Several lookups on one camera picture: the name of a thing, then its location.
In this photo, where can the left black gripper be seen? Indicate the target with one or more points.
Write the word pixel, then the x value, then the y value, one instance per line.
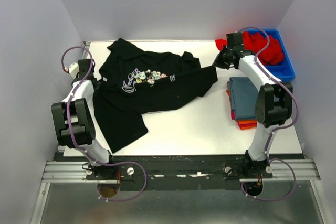
pixel 98 83

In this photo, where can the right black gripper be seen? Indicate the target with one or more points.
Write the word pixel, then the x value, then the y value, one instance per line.
pixel 218 62

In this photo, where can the black floral t shirt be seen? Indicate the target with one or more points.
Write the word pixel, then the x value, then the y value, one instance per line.
pixel 134 82

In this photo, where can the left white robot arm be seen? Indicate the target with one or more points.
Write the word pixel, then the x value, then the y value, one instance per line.
pixel 84 131

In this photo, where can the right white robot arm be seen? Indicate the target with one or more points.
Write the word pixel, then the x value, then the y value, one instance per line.
pixel 273 107

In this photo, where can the red t shirt in bin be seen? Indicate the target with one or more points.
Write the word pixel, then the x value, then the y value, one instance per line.
pixel 272 55

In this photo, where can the folded teal t shirt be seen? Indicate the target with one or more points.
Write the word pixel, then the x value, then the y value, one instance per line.
pixel 243 96

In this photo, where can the folded magenta t shirt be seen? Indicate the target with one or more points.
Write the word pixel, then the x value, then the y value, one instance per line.
pixel 233 116

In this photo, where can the blue plastic bin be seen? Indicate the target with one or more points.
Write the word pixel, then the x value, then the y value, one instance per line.
pixel 284 70

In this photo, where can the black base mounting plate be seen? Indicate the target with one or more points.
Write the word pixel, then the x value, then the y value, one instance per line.
pixel 181 172

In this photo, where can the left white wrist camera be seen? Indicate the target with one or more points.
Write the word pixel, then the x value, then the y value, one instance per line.
pixel 72 70

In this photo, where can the aluminium left side rail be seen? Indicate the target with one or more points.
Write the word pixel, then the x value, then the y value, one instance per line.
pixel 74 89

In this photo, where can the aluminium rail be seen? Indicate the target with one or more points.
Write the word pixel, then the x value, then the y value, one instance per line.
pixel 72 172
pixel 74 89

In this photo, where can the aluminium front rail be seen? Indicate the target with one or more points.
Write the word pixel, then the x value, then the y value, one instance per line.
pixel 72 172

